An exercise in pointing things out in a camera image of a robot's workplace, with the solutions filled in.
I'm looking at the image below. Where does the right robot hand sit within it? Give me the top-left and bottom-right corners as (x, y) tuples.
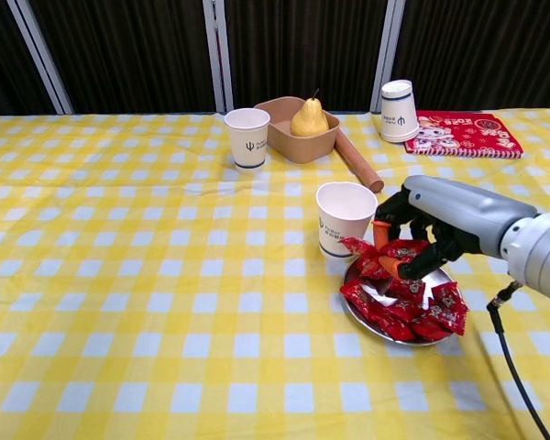
(370, 174), (539, 281)

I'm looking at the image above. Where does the red candy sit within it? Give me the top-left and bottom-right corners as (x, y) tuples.
(379, 238), (431, 263)
(338, 236), (378, 260)
(410, 314), (456, 343)
(391, 296), (423, 320)
(355, 255), (394, 281)
(433, 300), (469, 336)
(339, 280), (378, 314)
(430, 280), (462, 306)
(387, 277), (427, 300)
(366, 305), (418, 342)

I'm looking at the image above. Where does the round metal plate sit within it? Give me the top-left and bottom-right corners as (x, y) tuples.
(342, 263), (464, 347)

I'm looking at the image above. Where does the red spiral calendar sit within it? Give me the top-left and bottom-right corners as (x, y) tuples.
(403, 109), (524, 160)

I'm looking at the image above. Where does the white jar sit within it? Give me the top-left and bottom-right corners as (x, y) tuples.
(379, 79), (420, 143)

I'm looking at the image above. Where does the wooden rolling pin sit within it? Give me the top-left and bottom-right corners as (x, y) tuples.
(333, 129), (385, 193)

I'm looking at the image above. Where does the white paper cup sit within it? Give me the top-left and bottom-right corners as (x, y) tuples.
(224, 107), (270, 171)
(315, 181), (379, 260)

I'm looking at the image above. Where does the brown paper food box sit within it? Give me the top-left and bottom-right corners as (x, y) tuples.
(253, 95), (341, 164)

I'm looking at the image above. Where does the yellow pear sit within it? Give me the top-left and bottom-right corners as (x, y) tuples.
(290, 88), (330, 138)

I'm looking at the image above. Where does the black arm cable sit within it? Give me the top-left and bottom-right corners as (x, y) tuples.
(486, 280), (550, 440)

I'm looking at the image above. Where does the grey partition post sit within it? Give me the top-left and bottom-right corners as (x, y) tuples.
(6, 0), (76, 116)
(202, 0), (235, 114)
(369, 0), (407, 114)

